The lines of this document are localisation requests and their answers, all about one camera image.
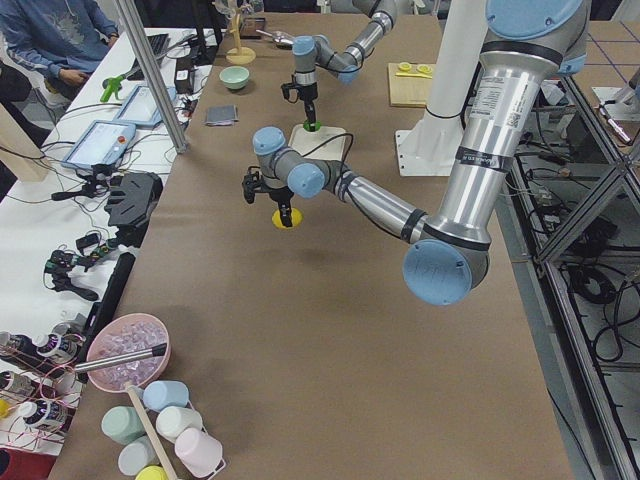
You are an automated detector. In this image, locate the green handled tool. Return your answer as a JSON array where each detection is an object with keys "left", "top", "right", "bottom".
[{"left": 100, "top": 70, "right": 135, "bottom": 103}]

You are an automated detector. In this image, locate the yellow plastic knife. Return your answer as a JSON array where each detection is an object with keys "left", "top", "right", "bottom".
[{"left": 394, "top": 72, "right": 433, "bottom": 79}]

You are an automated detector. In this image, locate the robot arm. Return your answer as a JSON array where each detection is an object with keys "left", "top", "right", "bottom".
[
  {"left": 242, "top": 1, "right": 591, "bottom": 305},
  {"left": 281, "top": 0, "right": 398, "bottom": 132}
]

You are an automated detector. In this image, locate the green lime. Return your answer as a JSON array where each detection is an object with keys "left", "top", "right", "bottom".
[{"left": 302, "top": 120, "right": 321, "bottom": 132}]

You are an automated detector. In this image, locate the bamboo cutting board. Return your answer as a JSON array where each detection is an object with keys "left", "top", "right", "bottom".
[{"left": 387, "top": 62, "right": 435, "bottom": 108}]

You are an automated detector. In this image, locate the metal scoop handle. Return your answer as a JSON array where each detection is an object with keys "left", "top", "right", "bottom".
[{"left": 73, "top": 343, "right": 168, "bottom": 373}]

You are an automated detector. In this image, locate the aluminium frame post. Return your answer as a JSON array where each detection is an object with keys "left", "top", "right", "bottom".
[{"left": 114, "top": 0, "right": 188, "bottom": 154}]

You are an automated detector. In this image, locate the pink bowl of ice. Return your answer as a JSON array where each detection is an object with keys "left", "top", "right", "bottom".
[{"left": 87, "top": 313, "right": 171, "bottom": 393}]

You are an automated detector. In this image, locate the grey cloth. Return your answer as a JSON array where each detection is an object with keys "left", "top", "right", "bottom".
[{"left": 205, "top": 105, "right": 238, "bottom": 126}]

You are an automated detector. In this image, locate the yellow cup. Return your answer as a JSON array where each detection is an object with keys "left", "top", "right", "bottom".
[{"left": 135, "top": 465, "right": 169, "bottom": 480}]

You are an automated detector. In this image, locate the pink cup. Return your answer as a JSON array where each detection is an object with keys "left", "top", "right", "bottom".
[{"left": 174, "top": 428, "right": 225, "bottom": 478}]

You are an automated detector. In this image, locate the yellow lemon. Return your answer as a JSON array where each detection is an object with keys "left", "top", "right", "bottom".
[{"left": 271, "top": 208, "right": 303, "bottom": 230}]

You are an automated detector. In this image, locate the laptop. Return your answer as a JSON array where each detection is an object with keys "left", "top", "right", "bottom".
[{"left": 126, "top": 33, "right": 169, "bottom": 81}]

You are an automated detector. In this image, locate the lemon half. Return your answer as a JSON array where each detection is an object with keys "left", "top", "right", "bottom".
[{"left": 417, "top": 64, "right": 433, "bottom": 74}]

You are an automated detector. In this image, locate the green cup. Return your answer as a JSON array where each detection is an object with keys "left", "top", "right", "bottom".
[{"left": 101, "top": 406, "right": 146, "bottom": 445}]

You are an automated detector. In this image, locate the white cup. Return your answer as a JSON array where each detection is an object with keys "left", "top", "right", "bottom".
[{"left": 155, "top": 406, "right": 203, "bottom": 443}]

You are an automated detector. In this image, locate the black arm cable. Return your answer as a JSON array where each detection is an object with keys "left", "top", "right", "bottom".
[{"left": 299, "top": 132, "right": 356, "bottom": 201}]

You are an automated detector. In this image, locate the wooden stick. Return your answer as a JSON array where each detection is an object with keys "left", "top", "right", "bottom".
[{"left": 125, "top": 382, "right": 178, "bottom": 480}]

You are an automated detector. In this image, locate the teach pendant tablet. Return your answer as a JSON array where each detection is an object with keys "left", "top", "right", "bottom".
[
  {"left": 61, "top": 120, "right": 136, "bottom": 171},
  {"left": 114, "top": 84, "right": 162, "bottom": 128}
]

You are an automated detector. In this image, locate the seated person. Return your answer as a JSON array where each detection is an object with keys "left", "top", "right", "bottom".
[{"left": 1, "top": 0, "right": 119, "bottom": 100}]

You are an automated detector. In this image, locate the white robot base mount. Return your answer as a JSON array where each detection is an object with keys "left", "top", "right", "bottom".
[{"left": 396, "top": 0, "right": 487, "bottom": 177}]

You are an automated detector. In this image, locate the grey cup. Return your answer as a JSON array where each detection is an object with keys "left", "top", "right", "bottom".
[{"left": 117, "top": 436, "right": 160, "bottom": 476}]

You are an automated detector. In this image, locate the white rabbit tray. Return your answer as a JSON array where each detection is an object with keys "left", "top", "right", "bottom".
[{"left": 289, "top": 124, "right": 347, "bottom": 161}]

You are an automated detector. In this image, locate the blue cup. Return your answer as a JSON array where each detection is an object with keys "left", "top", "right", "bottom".
[{"left": 143, "top": 380, "right": 190, "bottom": 412}]

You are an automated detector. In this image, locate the mint green bowl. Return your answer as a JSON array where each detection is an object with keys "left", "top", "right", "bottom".
[{"left": 219, "top": 66, "right": 250, "bottom": 91}]

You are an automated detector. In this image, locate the wooden stand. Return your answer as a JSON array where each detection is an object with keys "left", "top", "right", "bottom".
[{"left": 213, "top": 0, "right": 256, "bottom": 65}]

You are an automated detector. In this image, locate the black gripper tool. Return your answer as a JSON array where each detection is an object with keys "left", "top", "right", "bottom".
[{"left": 104, "top": 172, "right": 163, "bottom": 247}]

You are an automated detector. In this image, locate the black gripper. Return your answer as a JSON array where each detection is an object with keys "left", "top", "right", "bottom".
[
  {"left": 242, "top": 167, "right": 294, "bottom": 228},
  {"left": 280, "top": 72, "right": 318, "bottom": 132}
]

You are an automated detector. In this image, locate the white wire cup rack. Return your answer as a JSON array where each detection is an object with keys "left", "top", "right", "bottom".
[{"left": 143, "top": 382, "right": 226, "bottom": 479}]

